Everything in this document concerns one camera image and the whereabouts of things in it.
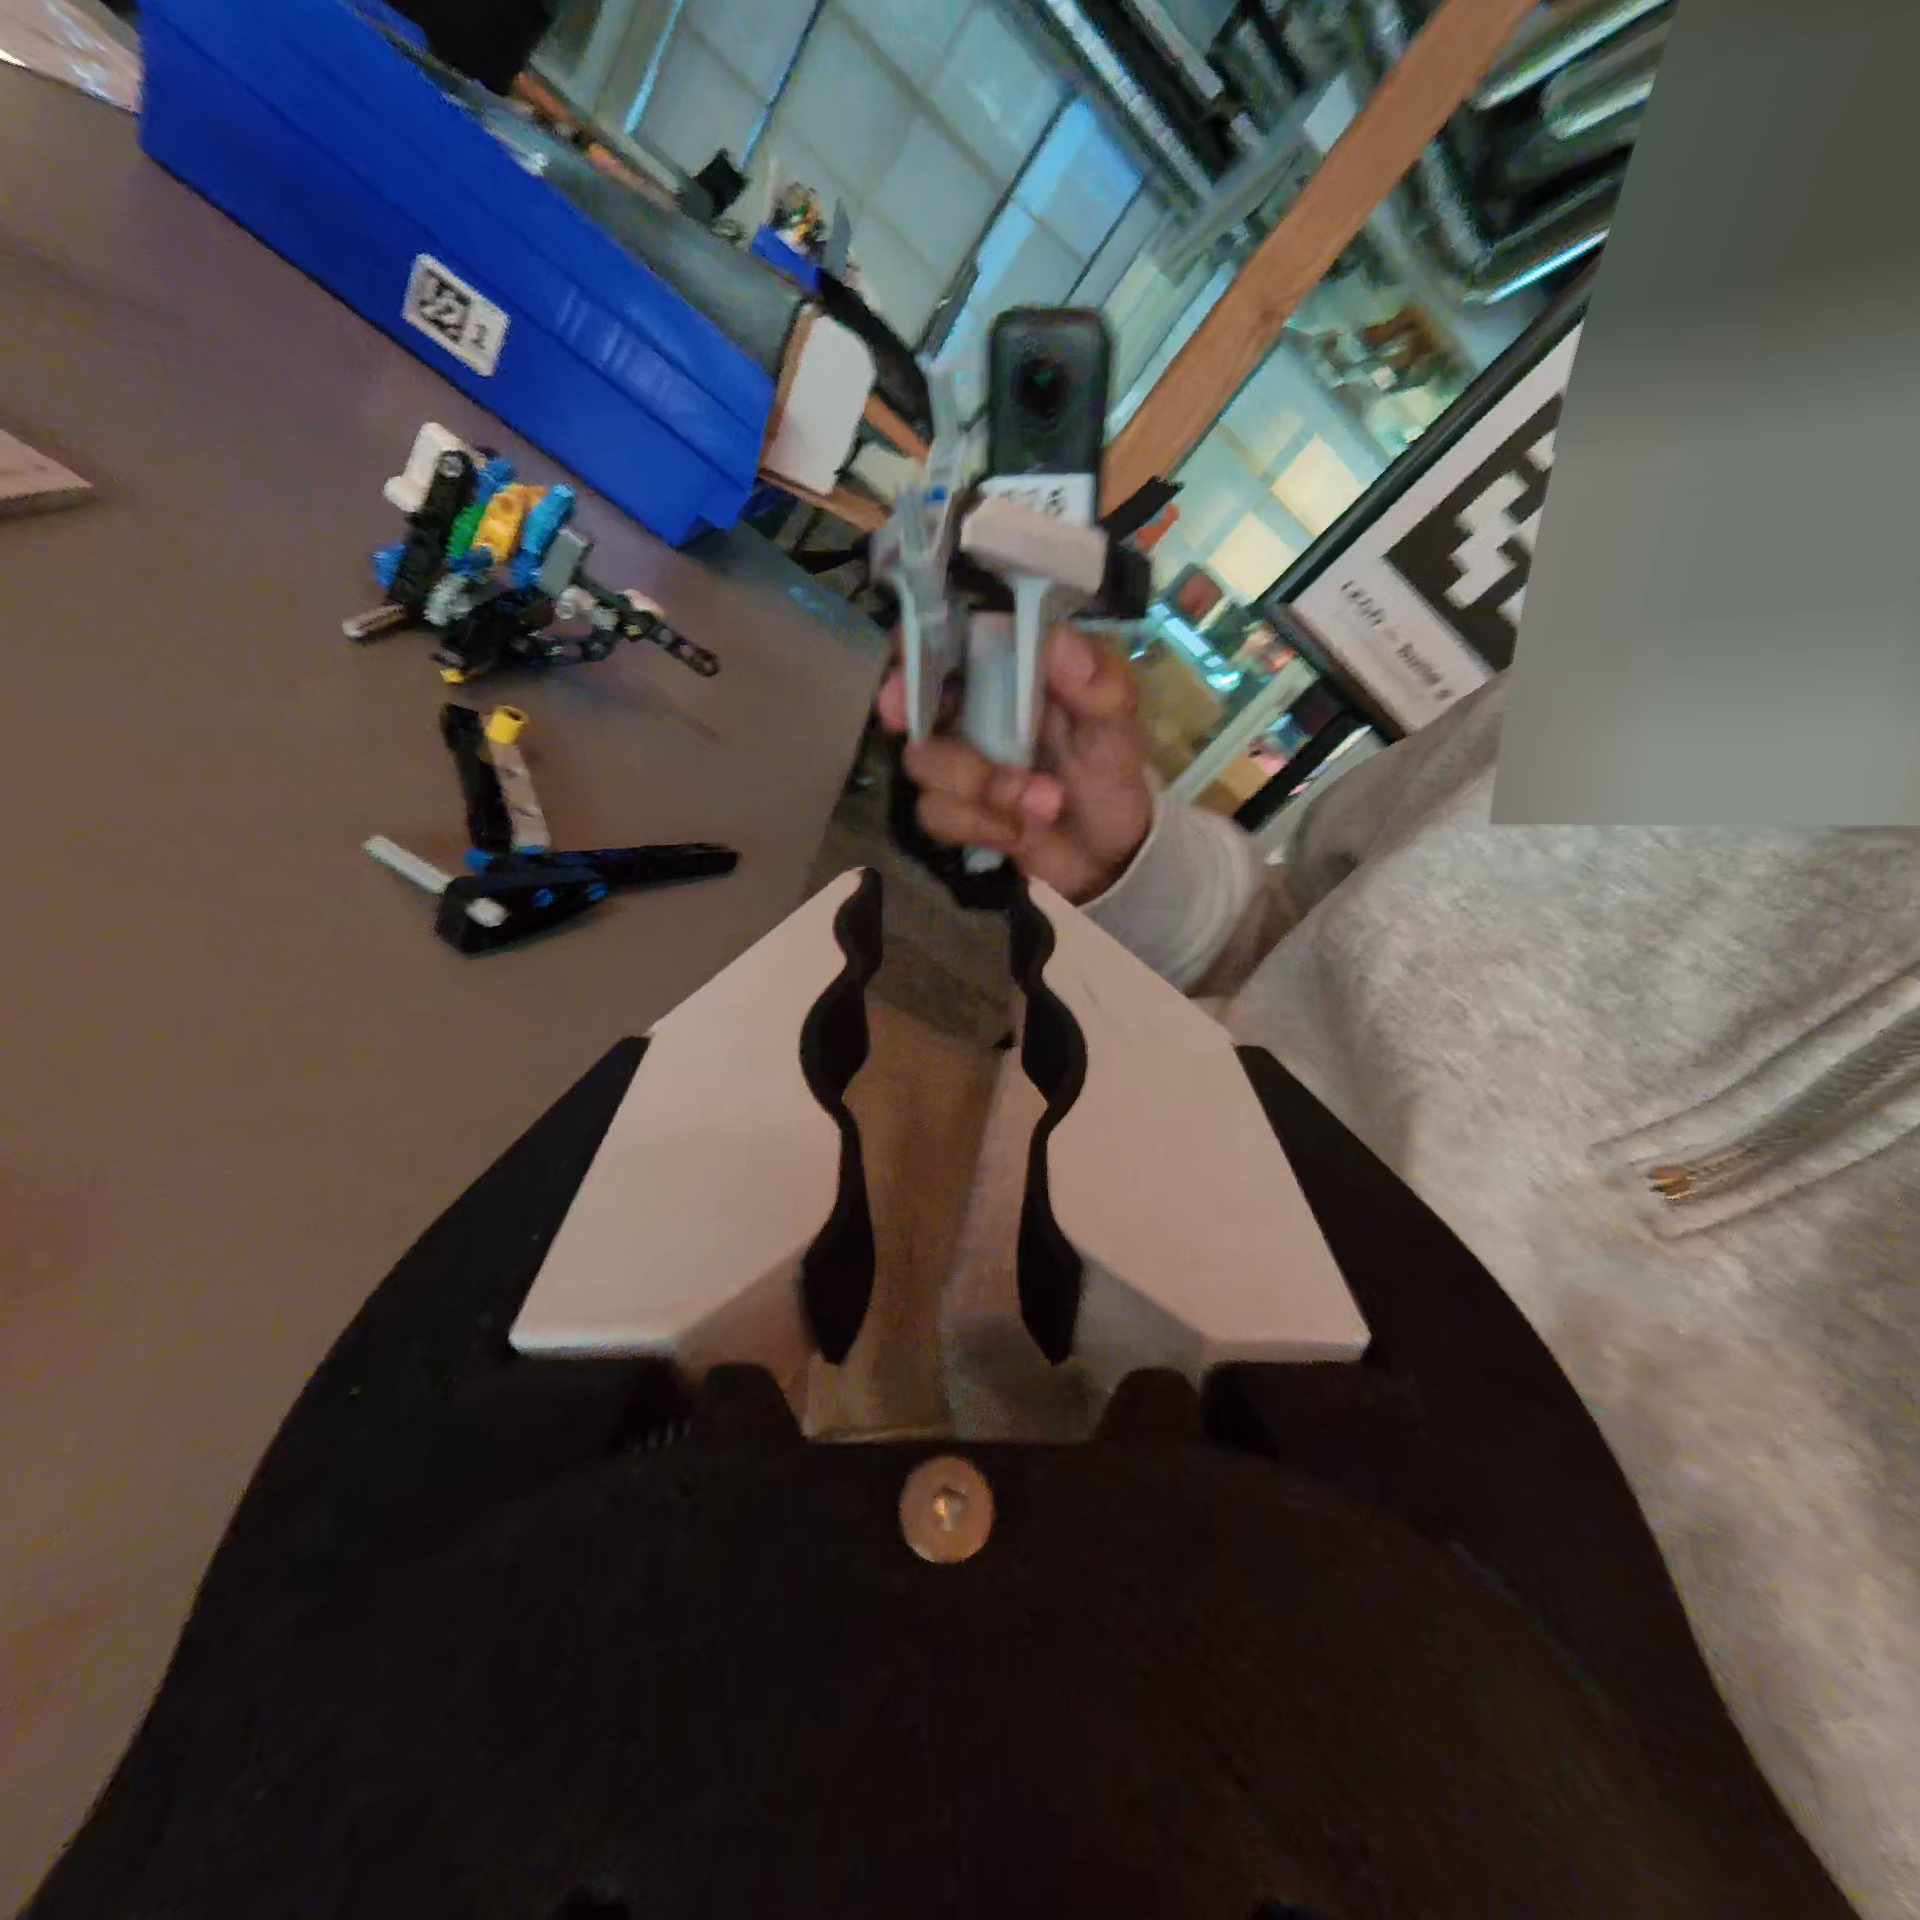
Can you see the colourful lego assembly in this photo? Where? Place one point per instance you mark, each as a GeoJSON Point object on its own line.
{"type": "Point", "coordinates": [495, 556]}

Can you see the light grey sweatshirt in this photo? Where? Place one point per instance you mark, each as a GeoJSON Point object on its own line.
{"type": "Point", "coordinates": [1576, 1276]}

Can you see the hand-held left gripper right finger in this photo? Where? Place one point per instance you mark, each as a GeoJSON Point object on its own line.
{"type": "Point", "coordinates": [1184, 1184]}

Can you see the white panel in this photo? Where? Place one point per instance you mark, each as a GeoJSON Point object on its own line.
{"type": "Point", "coordinates": [819, 398]}

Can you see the white lego beam yellow connector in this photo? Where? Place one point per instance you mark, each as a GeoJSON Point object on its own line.
{"type": "Point", "coordinates": [516, 774]}

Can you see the black and blue lego assembly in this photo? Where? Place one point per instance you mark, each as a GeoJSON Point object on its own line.
{"type": "Point", "coordinates": [599, 879]}

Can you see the black lego beam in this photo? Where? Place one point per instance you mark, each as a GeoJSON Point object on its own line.
{"type": "Point", "coordinates": [475, 779]}

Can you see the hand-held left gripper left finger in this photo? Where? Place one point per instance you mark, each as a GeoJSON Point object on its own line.
{"type": "Point", "coordinates": [704, 1171]}

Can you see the wooden post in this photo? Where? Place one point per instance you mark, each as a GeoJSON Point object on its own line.
{"type": "Point", "coordinates": [1319, 225]}

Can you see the person's right hand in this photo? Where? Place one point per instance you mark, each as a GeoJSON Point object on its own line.
{"type": "Point", "coordinates": [1089, 751]}

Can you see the small grey lego axle piece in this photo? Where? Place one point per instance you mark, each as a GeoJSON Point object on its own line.
{"type": "Point", "coordinates": [406, 862]}

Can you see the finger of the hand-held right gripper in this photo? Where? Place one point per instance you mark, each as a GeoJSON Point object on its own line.
{"type": "Point", "coordinates": [916, 599]}
{"type": "Point", "coordinates": [1035, 546]}

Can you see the blue plastic bin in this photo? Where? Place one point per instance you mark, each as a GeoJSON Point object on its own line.
{"type": "Point", "coordinates": [495, 240]}

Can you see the framed black-and-white marker poster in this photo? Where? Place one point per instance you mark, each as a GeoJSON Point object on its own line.
{"type": "Point", "coordinates": [1424, 599]}

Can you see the paper sheet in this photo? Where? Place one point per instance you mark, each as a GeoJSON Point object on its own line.
{"type": "Point", "coordinates": [36, 475]}

